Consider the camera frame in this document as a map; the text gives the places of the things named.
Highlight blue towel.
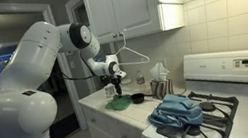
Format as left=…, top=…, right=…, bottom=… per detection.
left=144, top=88, right=206, bottom=134

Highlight green towel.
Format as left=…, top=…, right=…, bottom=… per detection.
left=102, top=92, right=135, bottom=114

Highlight white lower cabinet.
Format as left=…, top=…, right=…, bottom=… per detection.
left=79, top=94, right=152, bottom=138

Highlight black stove grate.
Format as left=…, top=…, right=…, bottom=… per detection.
left=150, top=84, right=246, bottom=138

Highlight white wire coat hanger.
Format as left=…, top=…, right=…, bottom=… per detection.
left=111, top=28, right=151, bottom=69

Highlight white cabinet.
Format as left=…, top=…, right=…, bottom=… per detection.
left=79, top=94, right=152, bottom=138
left=81, top=0, right=188, bottom=47

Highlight white mug blue flowers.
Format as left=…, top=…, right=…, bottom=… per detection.
left=102, top=82, right=117, bottom=99

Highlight white gas stove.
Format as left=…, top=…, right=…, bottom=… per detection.
left=128, top=44, right=248, bottom=138

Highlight white upper cabinet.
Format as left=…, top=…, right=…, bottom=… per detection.
left=81, top=0, right=188, bottom=47

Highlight clear water bottle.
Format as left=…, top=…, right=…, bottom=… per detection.
left=134, top=69, right=147, bottom=87

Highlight small black measuring cup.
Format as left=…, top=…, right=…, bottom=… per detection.
left=129, top=90, right=155, bottom=105

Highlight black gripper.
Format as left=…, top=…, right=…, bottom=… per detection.
left=108, top=75, right=126, bottom=100

